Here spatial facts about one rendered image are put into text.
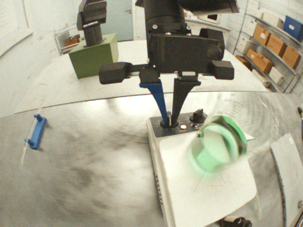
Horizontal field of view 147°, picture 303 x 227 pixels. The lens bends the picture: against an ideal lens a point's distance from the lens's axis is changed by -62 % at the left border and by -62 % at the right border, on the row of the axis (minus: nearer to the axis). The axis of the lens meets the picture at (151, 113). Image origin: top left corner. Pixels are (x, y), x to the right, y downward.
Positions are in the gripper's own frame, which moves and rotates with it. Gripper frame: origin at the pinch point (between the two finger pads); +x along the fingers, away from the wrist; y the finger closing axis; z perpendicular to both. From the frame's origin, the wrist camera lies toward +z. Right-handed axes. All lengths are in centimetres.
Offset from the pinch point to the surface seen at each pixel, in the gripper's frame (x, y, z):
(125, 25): -112, -63, -256
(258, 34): -79, 183, -145
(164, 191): 7.9, -1.4, 9.5
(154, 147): 4.8, -2.5, 4.3
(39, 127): 4.6, -34.8, -1.2
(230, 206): 8.2, 6.3, 13.2
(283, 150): 14.8, 37.4, 3.1
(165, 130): 4.0, -0.9, 1.3
